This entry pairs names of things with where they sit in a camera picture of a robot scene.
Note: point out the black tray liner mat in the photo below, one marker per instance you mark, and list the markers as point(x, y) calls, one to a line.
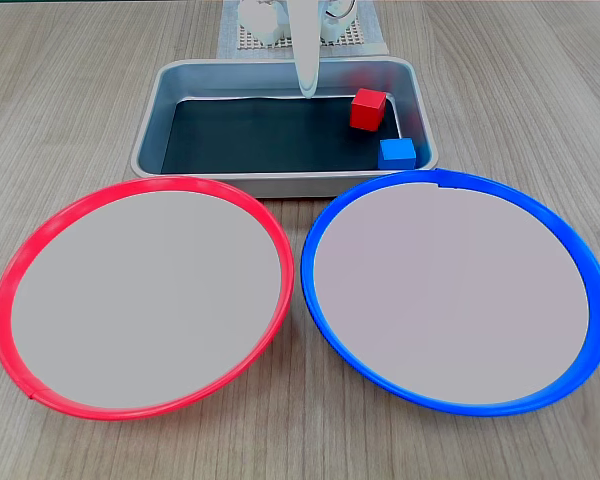
point(260, 135)

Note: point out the white cloth pad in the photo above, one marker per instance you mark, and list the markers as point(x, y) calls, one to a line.
point(227, 30)

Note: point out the red rimmed round dish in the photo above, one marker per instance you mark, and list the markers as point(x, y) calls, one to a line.
point(145, 300)

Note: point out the blue rimmed round dish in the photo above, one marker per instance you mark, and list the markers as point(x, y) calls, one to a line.
point(450, 295)

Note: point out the red cube block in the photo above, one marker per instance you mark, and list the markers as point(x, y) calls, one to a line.
point(366, 110)

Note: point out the blue cube block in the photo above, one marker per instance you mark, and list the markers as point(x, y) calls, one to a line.
point(396, 154)

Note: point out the white mesh mat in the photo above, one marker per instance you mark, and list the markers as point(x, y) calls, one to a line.
point(352, 40)

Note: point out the silver metal tray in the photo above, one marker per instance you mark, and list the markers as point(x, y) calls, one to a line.
point(152, 125)

